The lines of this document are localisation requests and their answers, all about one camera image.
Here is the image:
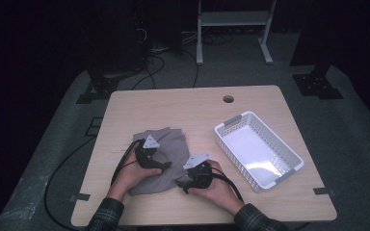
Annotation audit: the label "black stand base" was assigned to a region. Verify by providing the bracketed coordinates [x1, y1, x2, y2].
[75, 71, 121, 105]
[292, 64, 345, 100]

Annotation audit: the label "grey pants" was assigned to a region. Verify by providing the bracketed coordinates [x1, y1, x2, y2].
[127, 127, 192, 196]

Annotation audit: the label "grey tape strip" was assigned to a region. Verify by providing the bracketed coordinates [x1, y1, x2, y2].
[68, 192, 92, 202]
[312, 187, 337, 197]

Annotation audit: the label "person's right hand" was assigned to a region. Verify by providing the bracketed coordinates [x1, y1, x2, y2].
[188, 159, 245, 216]

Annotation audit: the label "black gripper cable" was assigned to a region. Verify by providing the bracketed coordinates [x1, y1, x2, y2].
[211, 171, 244, 203]
[110, 139, 144, 186]

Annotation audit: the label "tangle of black floor cables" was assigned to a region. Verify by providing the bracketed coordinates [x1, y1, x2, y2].
[131, 28, 235, 90]

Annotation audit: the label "white metal stand frame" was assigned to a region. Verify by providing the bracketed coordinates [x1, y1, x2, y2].
[196, 0, 278, 66]

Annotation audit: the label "person's left hand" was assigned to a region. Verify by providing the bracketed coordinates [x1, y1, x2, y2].
[106, 148, 163, 202]

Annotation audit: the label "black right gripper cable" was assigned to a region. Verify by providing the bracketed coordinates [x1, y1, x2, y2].
[211, 171, 244, 203]

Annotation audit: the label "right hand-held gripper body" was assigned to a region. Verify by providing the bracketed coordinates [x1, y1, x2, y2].
[182, 153, 215, 191]

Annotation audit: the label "black cable on floor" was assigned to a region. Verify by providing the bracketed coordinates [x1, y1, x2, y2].
[43, 136, 97, 231]

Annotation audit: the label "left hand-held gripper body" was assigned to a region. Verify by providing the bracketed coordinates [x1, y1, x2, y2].
[134, 134, 165, 170]

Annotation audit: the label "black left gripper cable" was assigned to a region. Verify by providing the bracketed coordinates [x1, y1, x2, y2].
[110, 139, 144, 186]

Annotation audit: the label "white plastic basket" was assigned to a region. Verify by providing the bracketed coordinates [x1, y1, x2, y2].
[214, 111, 305, 193]

